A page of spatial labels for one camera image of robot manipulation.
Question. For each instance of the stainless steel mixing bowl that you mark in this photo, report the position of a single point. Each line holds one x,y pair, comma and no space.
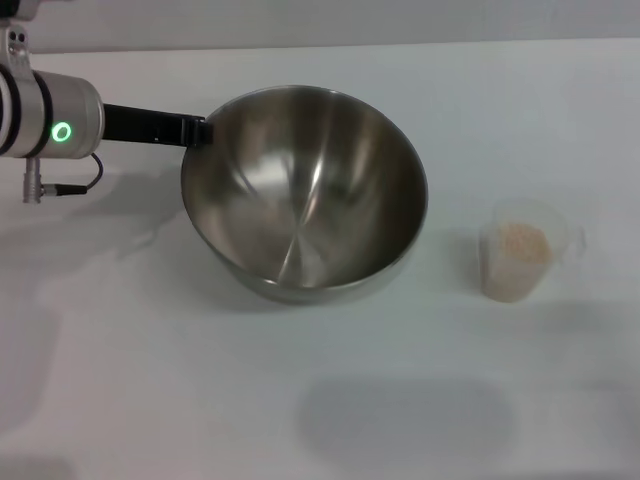
310,200

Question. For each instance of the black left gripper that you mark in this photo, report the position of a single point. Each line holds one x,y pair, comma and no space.
140,125

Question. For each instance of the clear plastic measuring cup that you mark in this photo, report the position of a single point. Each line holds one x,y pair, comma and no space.
567,240

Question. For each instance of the white rice grains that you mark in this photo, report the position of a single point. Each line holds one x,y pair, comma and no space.
520,250

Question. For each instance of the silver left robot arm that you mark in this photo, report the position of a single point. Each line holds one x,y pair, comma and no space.
45,105

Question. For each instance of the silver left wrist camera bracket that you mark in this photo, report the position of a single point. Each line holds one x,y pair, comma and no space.
15,50

